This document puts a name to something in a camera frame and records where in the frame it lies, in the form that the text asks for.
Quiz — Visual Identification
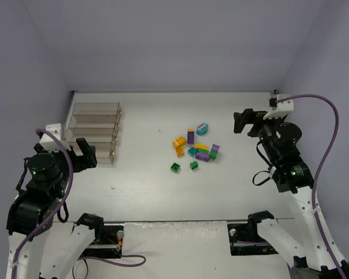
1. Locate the teal oval lego piece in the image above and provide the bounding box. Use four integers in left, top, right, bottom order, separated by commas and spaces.
196, 123, 209, 136

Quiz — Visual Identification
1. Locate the purple printed lego brick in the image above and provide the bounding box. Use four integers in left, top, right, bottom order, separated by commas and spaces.
187, 128, 195, 145

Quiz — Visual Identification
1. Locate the teal square lego brick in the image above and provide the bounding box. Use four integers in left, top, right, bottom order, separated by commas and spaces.
187, 147, 198, 157

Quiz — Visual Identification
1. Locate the yellow curved lego brick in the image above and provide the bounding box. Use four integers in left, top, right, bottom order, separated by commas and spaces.
172, 137, 187, 149

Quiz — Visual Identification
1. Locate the small orange lego brick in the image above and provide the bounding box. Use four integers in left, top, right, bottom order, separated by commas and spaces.
176, 148, 184, 157

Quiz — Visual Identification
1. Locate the dark green lego brick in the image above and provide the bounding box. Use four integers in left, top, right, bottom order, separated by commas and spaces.
170, 163, 180, 173

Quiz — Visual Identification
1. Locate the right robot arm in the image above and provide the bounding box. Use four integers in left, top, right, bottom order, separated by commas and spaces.
233, 109, 349, 278

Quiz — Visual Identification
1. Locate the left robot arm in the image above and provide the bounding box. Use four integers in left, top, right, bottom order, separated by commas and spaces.
6, 136, 104, 278

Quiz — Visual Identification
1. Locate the purple lego on green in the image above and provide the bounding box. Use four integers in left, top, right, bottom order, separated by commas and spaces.
211, 144, 220, 153

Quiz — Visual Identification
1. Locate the yellow flat lego brick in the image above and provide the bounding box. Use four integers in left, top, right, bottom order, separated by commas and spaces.
194, 144, 209, 150

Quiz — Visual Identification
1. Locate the green lego under yellow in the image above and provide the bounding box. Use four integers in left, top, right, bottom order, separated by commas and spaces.
197, 148, 209, 154

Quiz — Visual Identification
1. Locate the purple lego brick front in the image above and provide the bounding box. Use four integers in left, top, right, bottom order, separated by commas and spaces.
195, 152, 210, 162

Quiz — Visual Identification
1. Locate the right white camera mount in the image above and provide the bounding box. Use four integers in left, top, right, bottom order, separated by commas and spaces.
263, 94, 294, 120

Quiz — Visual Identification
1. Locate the left base mount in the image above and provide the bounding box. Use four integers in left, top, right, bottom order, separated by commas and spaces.
80, 223, 124, 259

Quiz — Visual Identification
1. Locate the base mount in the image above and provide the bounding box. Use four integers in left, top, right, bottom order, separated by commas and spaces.
227, 223, 277, 256
80, 223, 124, 259

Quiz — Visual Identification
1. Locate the right base mount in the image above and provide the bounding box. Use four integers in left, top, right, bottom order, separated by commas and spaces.
227, 223, 277, 256

